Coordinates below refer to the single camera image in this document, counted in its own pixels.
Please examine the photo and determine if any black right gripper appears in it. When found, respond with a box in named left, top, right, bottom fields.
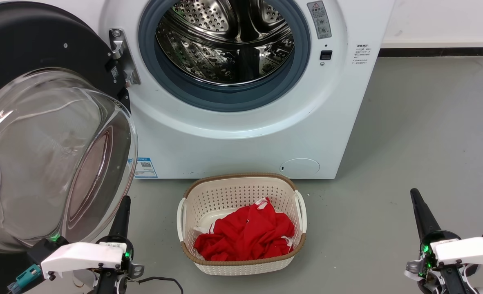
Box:
left=404, top=188, right=483, bottom=294

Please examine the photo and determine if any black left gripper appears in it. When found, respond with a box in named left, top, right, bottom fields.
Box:
left=94, top=196, right=145, bottom=294

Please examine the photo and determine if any black round glass washer door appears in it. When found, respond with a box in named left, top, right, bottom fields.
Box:
left=0, top=1, right=139, bottom=294

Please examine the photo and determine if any white front-load washing machine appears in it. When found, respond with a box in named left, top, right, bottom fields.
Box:
left=98, top=0, right=395, bottom=180

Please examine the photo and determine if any metal door hinge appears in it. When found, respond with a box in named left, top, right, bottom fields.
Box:
left=109, top=28, right=141, bottom=87

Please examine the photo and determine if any blue energy label sticker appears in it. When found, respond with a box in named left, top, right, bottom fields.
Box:
left=133, top=157, right=158, bottom=178

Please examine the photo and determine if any cream perforated laundry basket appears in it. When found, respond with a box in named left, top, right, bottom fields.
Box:
left=177, top=173, right=307, bottom=276

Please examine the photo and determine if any red garment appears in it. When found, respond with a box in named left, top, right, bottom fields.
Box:
left=194, top=198, right=295, bottom=262

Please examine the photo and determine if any round white filter cover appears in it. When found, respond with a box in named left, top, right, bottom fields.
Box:
left=280, top=158, right=320, bottom=178

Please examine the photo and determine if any small printed text sticker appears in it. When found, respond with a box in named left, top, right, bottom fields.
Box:
left=352, top=44, right=371, bottom=66

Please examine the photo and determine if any grey warning label sticker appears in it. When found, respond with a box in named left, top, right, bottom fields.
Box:
left=306, top=0, right=332, bottom=40

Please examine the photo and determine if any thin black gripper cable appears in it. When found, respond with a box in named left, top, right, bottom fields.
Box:
left=137, top=276, right=184, bottom=294

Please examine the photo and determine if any teal cable connector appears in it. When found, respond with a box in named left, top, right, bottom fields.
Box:
left=7, top=264, right=42, bottom=294

